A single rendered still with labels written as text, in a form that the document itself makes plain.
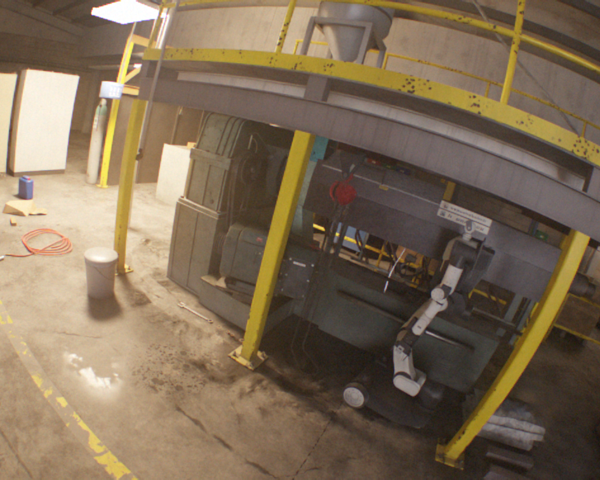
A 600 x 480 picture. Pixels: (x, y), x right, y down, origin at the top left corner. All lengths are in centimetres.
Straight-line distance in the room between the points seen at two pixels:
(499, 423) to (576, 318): 391
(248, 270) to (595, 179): 245
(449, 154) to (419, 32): 518
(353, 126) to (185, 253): 203
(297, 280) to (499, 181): 164
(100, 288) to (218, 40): 711
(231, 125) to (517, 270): 268
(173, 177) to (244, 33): 415
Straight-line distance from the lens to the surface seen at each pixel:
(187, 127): 778
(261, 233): 252
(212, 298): 298
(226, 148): 286
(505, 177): 183
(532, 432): 303
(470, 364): 308
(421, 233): 274
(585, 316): 650
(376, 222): 279
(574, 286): 314
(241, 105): 228
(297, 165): 195
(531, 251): 287
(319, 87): 198
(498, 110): 182
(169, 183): 595
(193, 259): 313
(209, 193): 296
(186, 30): 989
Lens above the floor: 165
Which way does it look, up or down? 17 degrees down
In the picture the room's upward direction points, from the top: 16 degrees clockwise
